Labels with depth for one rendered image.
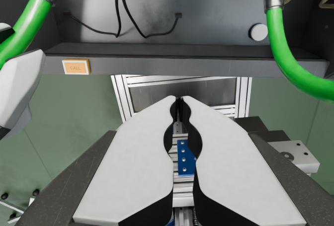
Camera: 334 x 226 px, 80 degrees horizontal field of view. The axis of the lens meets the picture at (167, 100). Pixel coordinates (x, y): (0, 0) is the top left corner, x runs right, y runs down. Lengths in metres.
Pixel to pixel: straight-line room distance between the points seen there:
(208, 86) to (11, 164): 1.99
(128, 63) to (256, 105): 1.38
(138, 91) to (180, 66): 0.89
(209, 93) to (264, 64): 0.87
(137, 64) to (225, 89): 0.95
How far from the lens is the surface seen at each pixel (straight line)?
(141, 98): 1.32
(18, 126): 0.19
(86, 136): 1.90
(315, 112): 1.97
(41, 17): 0.19
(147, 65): 0.43
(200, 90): 1.29
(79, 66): 0.46
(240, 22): 0.56
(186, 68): 0.43
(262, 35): 0.57
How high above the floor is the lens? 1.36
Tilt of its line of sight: 61 degrees down
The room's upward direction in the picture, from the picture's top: 178 degrees counter-clockwise
